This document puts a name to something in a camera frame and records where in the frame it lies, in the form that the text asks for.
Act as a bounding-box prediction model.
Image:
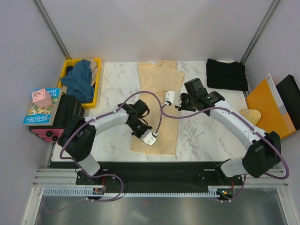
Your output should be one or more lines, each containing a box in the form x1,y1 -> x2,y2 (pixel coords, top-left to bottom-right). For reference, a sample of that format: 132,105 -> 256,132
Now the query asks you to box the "yellow plastic cup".
240,108 -> 261,125

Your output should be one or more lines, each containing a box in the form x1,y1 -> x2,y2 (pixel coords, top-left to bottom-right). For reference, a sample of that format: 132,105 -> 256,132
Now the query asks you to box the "right corner aluminium post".
240,0 -> 281,64

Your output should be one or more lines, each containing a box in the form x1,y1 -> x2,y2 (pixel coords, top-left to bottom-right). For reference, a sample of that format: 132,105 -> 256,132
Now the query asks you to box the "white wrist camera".
165,91 -> 182,107
140,130 -> 156,146

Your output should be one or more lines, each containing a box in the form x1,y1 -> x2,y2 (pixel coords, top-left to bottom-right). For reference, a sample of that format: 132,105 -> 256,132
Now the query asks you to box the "pink cube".
32,89 -> 52,108

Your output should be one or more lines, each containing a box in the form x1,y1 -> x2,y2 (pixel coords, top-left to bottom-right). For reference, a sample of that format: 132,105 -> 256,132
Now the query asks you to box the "white strip board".
266,73 -> 287,116

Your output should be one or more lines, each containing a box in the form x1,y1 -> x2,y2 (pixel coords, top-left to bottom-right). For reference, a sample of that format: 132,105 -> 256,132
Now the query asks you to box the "white cable duct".
43,185 -> 235,197

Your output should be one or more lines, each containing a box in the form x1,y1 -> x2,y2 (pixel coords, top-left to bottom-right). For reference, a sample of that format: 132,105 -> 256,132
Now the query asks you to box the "cream yellow t shirt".
131,60 -> 185,155

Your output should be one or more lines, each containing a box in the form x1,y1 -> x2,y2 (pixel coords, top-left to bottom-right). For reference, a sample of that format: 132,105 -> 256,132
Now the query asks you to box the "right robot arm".
165,78 -> 281,185

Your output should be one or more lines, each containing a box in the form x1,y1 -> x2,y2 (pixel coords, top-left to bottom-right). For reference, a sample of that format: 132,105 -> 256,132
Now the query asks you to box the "aluminium frame rail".
32,167 -> 289,188

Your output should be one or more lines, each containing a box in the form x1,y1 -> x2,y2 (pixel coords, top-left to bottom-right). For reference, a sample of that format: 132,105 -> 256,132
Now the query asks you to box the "pink black box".
29,95 -> 85,143

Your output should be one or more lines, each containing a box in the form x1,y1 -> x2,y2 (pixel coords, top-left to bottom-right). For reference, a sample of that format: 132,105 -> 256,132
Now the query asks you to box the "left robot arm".
58,100 -> 156,184

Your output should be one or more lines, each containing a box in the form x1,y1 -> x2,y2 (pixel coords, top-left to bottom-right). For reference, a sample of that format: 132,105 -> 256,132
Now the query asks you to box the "corner aluminium post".
240,0 -> 281,64
32,0 -> 71,60

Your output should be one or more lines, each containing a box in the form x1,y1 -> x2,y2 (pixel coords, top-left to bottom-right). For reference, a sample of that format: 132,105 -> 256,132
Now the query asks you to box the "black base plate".
76,162 -> 242,194

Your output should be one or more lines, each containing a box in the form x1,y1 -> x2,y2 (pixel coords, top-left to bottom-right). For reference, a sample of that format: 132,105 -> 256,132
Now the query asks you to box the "folded black t shirt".
206,59 -> 248,91

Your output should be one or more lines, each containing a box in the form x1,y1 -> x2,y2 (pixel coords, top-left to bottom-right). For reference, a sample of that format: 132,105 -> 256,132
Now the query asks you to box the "beige t shirt in bin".
85,58 -> 99,86

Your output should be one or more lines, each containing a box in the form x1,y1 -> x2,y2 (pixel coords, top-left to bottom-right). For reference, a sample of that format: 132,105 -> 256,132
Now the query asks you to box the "blue t shirt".
60,60 -> 94,103

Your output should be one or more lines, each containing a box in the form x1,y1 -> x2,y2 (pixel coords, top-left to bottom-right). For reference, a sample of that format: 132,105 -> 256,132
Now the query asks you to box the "left corner aluminium post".
32,0 -> 71,60

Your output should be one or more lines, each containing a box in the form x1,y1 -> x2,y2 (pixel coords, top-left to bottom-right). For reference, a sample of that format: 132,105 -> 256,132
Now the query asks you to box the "orange board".
246,77 -> 296,139

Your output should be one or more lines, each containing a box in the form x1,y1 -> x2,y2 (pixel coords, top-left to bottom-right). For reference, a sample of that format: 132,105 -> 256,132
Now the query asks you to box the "blue illustrated book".
23,88 -> 62,126

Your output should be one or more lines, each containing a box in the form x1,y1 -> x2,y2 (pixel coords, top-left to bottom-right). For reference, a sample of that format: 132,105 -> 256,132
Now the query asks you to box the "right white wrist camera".
165,91 -> 182,107

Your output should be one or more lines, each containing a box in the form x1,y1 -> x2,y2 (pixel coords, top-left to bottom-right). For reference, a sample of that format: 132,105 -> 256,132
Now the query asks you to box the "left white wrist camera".
140,130 -> 156,146

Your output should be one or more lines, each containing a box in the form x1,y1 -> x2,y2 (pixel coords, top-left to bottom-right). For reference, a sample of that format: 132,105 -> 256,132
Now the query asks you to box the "yellow plastic bin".
58,58 -> 101,109

